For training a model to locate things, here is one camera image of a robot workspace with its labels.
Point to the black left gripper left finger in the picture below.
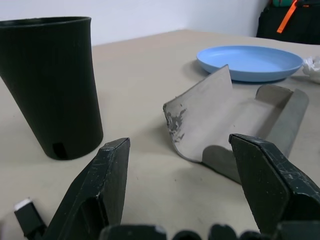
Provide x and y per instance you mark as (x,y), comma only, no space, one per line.
(100,185)

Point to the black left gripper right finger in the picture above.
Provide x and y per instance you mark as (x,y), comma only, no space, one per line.
(270,185)

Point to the grey curved cardboard piece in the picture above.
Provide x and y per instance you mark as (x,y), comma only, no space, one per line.
(225,120)

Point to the black usb plug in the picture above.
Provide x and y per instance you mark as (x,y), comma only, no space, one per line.
(28,220)

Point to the black plastic cup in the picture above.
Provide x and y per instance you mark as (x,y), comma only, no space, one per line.
(50,85)

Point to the crumpled white paper ball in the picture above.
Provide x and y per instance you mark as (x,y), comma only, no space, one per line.
(311,68)

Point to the blue plastic plate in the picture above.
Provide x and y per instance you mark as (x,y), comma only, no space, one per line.
(247,63)

